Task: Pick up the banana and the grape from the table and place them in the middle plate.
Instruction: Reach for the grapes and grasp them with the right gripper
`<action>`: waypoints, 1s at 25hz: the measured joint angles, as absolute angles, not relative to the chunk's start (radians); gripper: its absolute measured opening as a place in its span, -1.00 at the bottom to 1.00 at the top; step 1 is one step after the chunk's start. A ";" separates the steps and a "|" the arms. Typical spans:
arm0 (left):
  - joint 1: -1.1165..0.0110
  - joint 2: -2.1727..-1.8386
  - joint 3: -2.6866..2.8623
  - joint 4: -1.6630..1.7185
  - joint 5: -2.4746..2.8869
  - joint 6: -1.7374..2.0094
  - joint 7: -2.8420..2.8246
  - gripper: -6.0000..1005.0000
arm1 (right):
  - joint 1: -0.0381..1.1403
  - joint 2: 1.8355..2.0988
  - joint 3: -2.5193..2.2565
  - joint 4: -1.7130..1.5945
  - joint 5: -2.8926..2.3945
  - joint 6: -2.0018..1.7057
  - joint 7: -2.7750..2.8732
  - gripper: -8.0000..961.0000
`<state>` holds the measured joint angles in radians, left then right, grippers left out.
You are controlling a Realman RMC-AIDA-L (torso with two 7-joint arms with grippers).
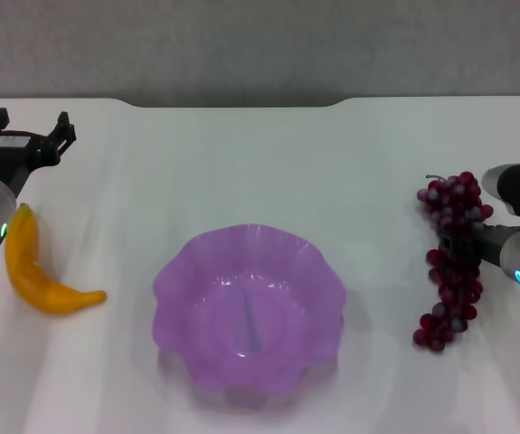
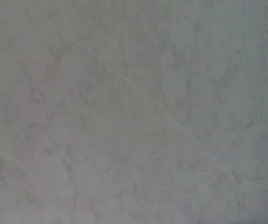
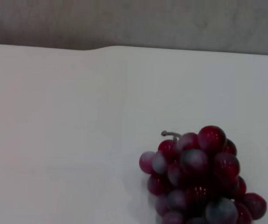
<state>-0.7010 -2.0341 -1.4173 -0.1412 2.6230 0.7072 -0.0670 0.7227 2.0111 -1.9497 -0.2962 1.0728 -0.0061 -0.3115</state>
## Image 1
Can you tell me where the purple wavy plastic bowl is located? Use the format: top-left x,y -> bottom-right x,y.
152,222 -> 348,410

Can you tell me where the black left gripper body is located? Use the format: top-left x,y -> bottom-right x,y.
0,128 -> 60,198

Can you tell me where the yellow plastic banana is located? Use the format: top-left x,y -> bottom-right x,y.
5,203 -> 108,316

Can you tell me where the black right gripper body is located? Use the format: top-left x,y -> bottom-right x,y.
472,220 -> 520,269

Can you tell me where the dark red grape bunch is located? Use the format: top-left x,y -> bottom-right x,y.
411,170 -> 495,354

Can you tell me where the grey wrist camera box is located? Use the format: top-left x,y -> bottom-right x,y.
482,159 -> 520,219

